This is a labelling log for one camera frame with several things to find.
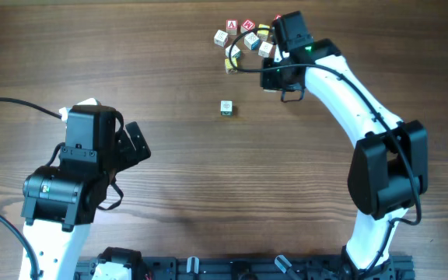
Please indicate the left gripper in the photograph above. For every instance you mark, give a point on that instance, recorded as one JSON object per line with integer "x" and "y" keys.
{"x": 128, "y": 156}

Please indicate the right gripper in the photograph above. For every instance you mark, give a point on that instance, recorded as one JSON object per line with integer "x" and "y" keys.
{"x": 270, "y": 83}

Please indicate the green number block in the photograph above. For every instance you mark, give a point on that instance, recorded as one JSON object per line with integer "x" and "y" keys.
{"x": 226, "y": 108}

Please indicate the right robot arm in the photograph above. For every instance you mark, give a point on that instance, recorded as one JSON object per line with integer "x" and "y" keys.
{"x": 389, "y": 168}

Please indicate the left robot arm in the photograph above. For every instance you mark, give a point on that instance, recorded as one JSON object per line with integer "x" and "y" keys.
{"x": 60, "y": 202}

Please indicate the plain block with red side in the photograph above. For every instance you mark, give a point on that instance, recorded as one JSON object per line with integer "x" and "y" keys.
{"x": 265, "y": 49}

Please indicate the yellow top block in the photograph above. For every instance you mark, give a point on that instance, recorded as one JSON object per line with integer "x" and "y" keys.
{"x": 263, "y": 32}

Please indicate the yellow block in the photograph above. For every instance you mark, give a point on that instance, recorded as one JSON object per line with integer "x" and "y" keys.
{"x": 229, "y": 65}
{"x": 263, "y": 32}

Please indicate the blue sided block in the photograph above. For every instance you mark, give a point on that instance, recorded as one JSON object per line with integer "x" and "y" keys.
{"x": 251, "y": 41}

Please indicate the green sided block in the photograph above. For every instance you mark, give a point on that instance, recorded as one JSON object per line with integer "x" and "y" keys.
{"x": 233, "y": 52}

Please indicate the red W block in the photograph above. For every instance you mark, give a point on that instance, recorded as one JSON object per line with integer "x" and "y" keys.
{"x": 247, "y": 25}

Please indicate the red A block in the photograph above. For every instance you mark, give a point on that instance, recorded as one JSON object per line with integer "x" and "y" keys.
{"x": 231, "y": 26}

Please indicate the plain block far left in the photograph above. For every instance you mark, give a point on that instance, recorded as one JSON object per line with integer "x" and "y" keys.
{"x": 221, "y": 37}

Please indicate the black mounting rail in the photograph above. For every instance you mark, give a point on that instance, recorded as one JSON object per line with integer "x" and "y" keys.
{"x": 314, "y": 267}

